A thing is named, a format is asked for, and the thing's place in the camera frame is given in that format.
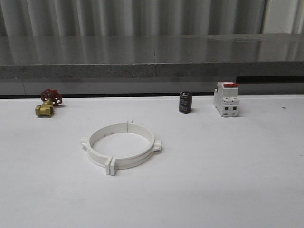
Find white half-ring pipe clamp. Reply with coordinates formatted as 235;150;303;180
80;119;130;176
105;122;161;176

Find black cylindrical capacitor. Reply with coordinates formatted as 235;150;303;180
179;91;192;114

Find brass valve red handwheel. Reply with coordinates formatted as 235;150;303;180
35;88;62;116

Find grey stone counter ledge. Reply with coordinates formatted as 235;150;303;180
0;34;304;97

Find grey pleated curtain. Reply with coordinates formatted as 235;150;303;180
0;0;304;36

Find white circuit breaker red switch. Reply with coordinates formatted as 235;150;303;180
213;82;240;117

